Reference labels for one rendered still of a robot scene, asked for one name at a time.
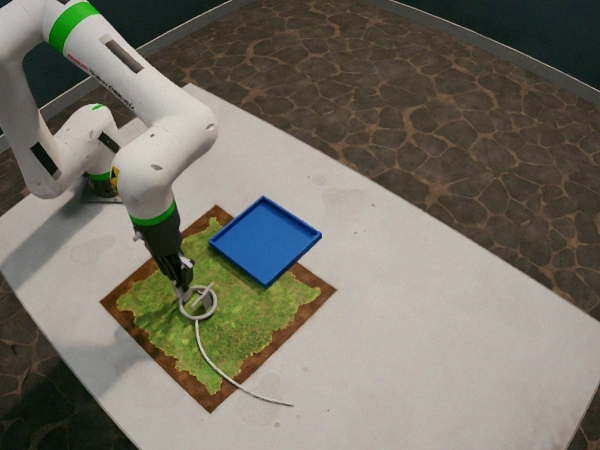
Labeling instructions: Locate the green grass mat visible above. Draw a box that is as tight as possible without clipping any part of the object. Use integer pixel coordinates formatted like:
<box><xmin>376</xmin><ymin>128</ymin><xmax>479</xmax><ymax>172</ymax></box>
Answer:
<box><xmin>99</xmin><ymin>205</ymin><xmax>337</xmax><ymax>414</ymax></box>

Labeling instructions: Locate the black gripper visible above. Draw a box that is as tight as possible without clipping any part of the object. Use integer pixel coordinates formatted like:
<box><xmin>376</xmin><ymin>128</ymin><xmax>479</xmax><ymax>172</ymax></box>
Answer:
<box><xmin>144</xmin><ymin>229</ymin><xmax>195</xmax><ymax>302</ymax></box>

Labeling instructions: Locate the grey cable loop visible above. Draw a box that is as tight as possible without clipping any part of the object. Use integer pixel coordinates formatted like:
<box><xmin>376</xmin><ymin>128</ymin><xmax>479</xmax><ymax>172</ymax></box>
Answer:
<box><xmin>178</xmin><ymin>286</ymin><xmax>218</xmax><ymax>320</ymax></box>

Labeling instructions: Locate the blue tray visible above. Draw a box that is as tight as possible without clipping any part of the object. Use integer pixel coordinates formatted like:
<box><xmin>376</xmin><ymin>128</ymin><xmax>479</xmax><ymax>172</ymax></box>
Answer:
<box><xmin>208</xmin><ymin>195</ymin><xmax>322</xmax><ymax>290</ymax></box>

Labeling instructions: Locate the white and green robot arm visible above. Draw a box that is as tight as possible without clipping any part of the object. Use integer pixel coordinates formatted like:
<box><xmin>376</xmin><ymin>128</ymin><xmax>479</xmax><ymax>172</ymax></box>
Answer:
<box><xmin>0</xmin><ymin>0</ymin><xmax>218</xmax><ymax>243</ymax></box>

